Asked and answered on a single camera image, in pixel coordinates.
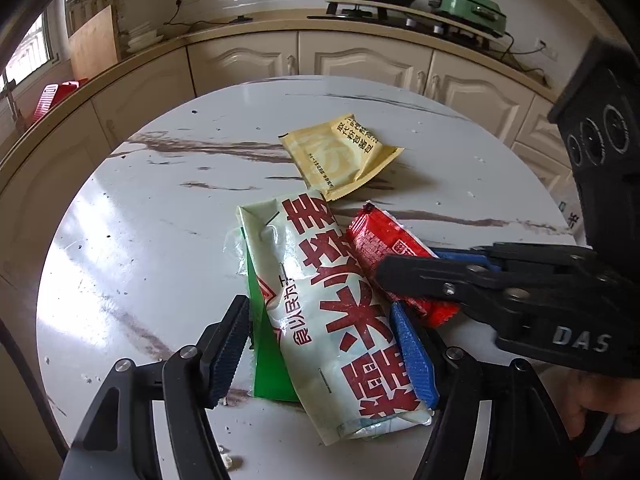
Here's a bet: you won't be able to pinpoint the pale yellow packet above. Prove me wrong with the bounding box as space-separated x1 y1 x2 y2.
278 112 405 202

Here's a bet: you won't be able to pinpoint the white bag with red print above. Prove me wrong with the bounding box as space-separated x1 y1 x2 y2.
222 189 436 447

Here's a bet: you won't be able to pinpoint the round white marble table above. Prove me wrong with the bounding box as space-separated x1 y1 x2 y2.
35 76 588 480

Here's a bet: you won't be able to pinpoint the stack of white bowls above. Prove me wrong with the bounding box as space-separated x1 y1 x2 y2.
125 22 165 53

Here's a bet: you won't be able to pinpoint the steel faucet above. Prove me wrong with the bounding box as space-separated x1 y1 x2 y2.
0 72 26 133

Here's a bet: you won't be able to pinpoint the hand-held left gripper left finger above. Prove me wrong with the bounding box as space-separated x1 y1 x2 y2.
62 294 251 480

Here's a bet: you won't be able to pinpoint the black power cable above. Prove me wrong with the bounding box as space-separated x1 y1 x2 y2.
162 0 251 28
500 32 551 86

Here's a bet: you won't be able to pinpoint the white rice bag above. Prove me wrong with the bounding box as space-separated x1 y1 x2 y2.
552 180 588 241

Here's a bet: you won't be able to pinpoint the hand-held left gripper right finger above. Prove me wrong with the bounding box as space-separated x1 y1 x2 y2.
390 301 583 480

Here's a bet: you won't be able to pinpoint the beige countertop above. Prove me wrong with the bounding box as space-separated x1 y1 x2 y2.
0 7 566 196

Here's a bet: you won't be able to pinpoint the red plastic basket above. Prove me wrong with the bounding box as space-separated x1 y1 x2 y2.
32 77 88 123

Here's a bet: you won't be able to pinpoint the wooden cutting board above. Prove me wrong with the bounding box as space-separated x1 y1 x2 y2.
67 5 122 81

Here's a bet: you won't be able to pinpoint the red snack packet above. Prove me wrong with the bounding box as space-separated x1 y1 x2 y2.
345 202 462 329

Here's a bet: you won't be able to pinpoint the green electric cooker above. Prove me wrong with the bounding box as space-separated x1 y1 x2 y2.
431 0 510 36

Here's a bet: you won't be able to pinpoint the window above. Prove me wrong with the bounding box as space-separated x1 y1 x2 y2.
0 15 56 86

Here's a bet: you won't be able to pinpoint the person's right hand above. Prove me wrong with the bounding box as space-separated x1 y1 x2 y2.
562 372 640 441

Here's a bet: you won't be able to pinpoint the black gas stove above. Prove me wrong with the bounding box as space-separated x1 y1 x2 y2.
307 2 493 51

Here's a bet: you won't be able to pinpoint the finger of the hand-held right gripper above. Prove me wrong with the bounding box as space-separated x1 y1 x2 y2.
432 241 601 274
375 254 526 332

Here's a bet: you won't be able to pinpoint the cream lower cabinets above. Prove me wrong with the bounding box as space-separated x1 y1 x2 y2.
0 30 581 480

